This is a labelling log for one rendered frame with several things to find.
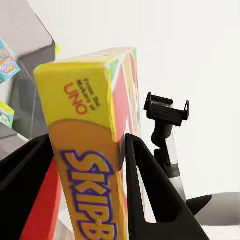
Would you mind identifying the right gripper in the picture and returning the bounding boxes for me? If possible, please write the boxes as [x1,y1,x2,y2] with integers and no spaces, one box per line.
[143,92,190,134]

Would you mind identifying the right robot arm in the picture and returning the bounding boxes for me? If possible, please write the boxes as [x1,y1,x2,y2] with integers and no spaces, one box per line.
[143,92,240,227]

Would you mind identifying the toy box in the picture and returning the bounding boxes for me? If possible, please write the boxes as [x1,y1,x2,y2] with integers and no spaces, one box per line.
[0,0,57,161]

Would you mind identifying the board game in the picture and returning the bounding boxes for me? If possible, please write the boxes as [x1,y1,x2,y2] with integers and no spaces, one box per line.
[0,100,15,128]
[33,46,146,240]
[0,40,21,84]

